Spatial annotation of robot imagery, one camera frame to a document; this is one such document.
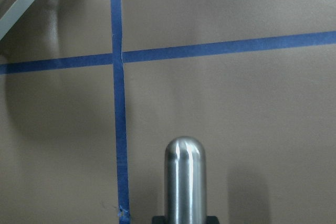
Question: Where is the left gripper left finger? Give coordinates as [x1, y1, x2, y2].
[152, 216, 165, 224]

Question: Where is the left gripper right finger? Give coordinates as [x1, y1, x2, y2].
[206, 216, 218, 224]

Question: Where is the steel muddler black tip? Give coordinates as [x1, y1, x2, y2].
[164, 136, 207, 223]

